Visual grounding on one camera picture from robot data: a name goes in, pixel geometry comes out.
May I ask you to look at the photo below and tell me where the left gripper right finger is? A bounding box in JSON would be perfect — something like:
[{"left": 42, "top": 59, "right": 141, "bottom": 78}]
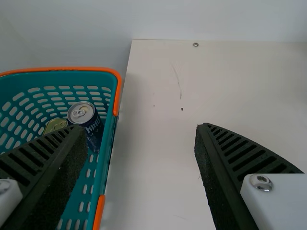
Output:
[{"left": 193, "top": 122, "right": 307, "bottom": 230}]

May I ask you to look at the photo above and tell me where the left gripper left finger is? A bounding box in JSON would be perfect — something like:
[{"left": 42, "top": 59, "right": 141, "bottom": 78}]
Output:
[{"left": 0, "top": 124, "right": 89, "bottom": 230}]

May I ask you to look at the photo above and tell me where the teal shopping basket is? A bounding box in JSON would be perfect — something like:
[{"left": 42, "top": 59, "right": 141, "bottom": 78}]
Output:
[{"left": 0, "top": 66, "right": 122, "bottom": 230}]

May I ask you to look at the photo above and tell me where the rectangular gold-lidded tin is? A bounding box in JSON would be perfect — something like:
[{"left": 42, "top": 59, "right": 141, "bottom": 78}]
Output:
[{"left": 44, "top": 117, "right": 70, "bottom": 136}]

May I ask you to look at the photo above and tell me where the dark blue drink can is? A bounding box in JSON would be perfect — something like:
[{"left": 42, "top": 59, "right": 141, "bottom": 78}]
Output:
[{"left": 67, "top": 101, "right": 105, "bottom": 154}]

